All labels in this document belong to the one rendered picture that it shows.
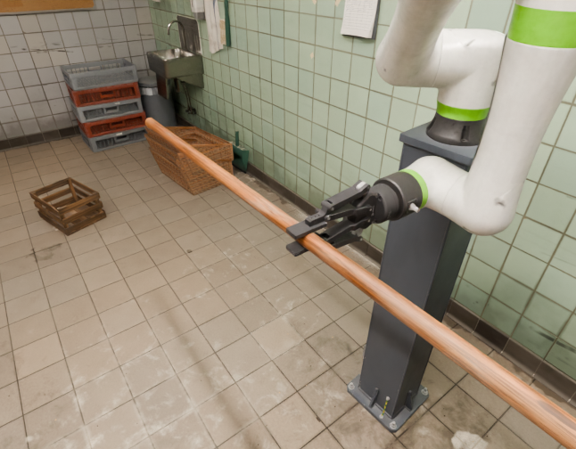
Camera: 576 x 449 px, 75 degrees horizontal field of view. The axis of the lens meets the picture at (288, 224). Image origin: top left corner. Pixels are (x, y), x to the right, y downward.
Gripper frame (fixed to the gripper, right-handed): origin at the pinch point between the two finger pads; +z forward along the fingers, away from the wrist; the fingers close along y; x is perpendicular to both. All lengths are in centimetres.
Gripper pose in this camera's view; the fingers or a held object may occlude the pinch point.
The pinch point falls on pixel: (306, 235)
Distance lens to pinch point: 67.2
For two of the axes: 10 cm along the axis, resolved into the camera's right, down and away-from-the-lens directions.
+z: -8.1, 3.3, -4.7
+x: -5.8, -4.7, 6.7
